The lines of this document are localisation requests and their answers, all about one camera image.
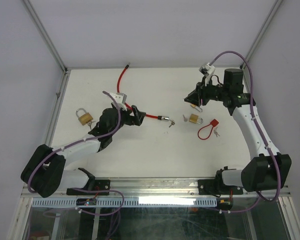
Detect white slotted cable duct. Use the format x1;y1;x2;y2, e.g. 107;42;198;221
32;196;217;208

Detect small brass padlock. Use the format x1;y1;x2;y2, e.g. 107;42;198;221
190;104;203;113

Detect closed brass padlock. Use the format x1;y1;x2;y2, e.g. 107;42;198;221
75;107;95;130

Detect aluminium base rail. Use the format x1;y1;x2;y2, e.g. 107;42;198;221
21;177;292;198

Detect purple cable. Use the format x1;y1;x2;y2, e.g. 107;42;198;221
211;51;282;213
27;90;122;194

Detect silver keys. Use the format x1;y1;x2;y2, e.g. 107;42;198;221
213;127;220;138

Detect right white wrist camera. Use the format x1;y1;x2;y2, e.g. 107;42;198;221
199;62;216;85

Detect thick red cable lock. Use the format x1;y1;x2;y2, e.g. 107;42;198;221
116;63;175;127

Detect red thin-cable padlock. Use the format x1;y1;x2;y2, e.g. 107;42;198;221
197;119;219;141

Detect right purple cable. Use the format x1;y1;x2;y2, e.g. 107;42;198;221
211;51;282;213

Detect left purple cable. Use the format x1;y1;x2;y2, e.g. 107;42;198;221
27;90;122;194

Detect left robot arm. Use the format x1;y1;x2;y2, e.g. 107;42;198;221
20;105;146;198

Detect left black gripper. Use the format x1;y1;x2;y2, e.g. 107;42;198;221
109;105;145;136

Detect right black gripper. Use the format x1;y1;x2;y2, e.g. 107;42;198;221
184;76;229;107

